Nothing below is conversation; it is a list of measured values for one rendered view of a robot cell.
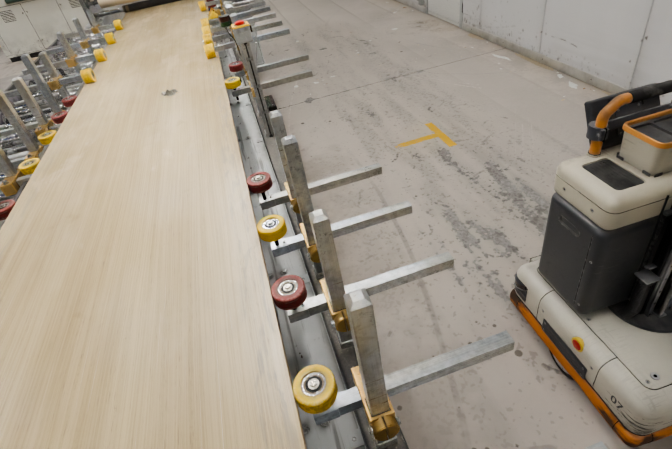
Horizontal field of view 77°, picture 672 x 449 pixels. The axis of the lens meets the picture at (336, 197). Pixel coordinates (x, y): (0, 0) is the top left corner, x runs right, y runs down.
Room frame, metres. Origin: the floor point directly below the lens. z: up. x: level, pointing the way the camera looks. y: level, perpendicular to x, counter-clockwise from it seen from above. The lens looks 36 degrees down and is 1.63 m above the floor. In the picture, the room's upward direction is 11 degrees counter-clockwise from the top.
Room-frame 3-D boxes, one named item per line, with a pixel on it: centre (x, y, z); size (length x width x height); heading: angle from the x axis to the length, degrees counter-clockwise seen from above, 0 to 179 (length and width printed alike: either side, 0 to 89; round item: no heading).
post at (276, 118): (1.15, 0.13, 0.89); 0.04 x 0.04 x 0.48; 10
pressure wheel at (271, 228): (0.93, 0.19, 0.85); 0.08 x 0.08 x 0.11
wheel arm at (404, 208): (0.96, 0.00, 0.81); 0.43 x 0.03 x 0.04; 100
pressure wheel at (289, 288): (0.68, 0.15, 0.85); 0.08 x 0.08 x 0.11
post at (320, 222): (0.66, 0.04, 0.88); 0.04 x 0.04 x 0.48; 10
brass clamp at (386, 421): (0.43, 0.00, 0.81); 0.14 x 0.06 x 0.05; 10
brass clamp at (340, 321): (0.68, 0.04, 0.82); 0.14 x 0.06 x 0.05; 10
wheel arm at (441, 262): (0.71, -0.05, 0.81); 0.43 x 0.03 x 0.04; 100
